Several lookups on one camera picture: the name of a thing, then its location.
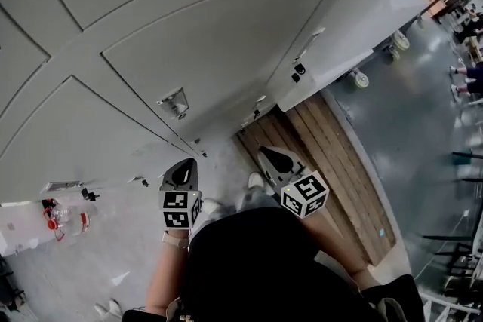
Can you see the person's grey trousers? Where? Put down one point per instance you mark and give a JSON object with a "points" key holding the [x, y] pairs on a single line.
{"points": [[256, 200]]}

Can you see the clear plastic bottle red cap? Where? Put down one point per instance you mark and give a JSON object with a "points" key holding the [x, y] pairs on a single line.
{"points": [[69, 218]]}

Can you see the person's left white shoe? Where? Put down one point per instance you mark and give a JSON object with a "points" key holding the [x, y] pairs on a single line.
{"points": [[211, 206]]}

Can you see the black cart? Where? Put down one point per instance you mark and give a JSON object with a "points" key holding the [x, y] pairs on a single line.
{"points": [[9, 283]]}

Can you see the person's black top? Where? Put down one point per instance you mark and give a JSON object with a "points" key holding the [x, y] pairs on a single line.
{"points": [[256, 267]]}

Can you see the wooden pallet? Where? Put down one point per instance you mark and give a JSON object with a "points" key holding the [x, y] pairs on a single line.
{"points": [[324, 147]]}

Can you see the beige wristwatch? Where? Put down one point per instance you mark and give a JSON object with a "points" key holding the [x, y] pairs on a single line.
{"points": [[176, 240]]}

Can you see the brown wooden bench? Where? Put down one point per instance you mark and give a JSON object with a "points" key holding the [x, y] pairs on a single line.
{"points": [[445, 2]]}

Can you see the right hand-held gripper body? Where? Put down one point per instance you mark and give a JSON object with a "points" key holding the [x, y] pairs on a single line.
{"points": [[303, 194]]}

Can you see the black metal chair frame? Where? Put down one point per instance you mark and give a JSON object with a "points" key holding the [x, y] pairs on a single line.
{"points": [[462, 237]]}

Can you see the white metal rack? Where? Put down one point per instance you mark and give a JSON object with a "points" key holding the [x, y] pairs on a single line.
{"points": [[445, 307]]}

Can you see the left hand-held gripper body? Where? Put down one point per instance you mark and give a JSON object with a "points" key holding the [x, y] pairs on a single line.
{"points": [[180, 201]]}

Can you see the person's left forearm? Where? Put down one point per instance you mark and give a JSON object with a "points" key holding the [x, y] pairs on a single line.
{"points": [[166, 275]]}

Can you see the person's right white shoe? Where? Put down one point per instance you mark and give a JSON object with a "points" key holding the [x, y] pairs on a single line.
{"points": [[256, 180]]}

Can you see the grey locker cabinet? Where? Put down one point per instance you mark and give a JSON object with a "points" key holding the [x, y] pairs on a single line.
{"points": [[188, 11]]}

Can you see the person's right forearm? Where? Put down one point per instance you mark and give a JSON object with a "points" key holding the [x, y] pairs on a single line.
{"points": [[332, 249]]}

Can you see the white caster wheel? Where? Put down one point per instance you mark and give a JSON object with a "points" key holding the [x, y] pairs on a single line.
{"points": [[392, 54], [360, 79], [400, 40]]}

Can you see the person's white shoe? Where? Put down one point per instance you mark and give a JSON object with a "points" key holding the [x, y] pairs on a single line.
{"points": [[211, 206], [256, 180]]}

